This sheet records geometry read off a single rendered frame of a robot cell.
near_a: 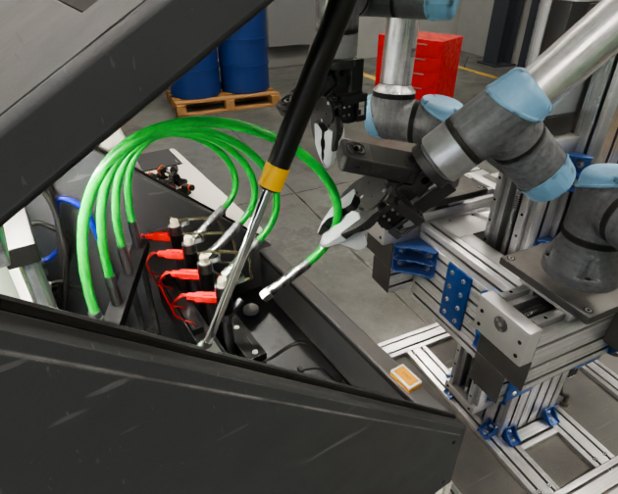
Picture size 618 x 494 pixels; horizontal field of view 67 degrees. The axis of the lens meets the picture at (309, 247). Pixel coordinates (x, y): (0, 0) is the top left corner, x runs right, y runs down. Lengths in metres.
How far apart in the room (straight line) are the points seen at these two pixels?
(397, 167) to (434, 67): 4.27
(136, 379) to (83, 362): 0.04
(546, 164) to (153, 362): 0.54
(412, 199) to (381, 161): 0.09
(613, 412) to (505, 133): 1.56
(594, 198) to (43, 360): 0.90
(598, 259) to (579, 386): 1.11
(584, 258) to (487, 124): 0.48
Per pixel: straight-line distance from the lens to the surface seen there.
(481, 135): 0.64
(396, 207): 0.68
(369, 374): 0.95
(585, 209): 1.01
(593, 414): 2.04
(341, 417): 0.56
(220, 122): 0.62
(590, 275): 1.07
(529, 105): 0.64
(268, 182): 0.36
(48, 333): 0.33
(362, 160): 0.63
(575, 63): 0.83
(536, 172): 0.70
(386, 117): 1.33
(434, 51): 4.89
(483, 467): 1.74
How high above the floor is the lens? 1.61
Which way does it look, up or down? 33 degrees down
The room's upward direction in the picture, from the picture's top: straight up
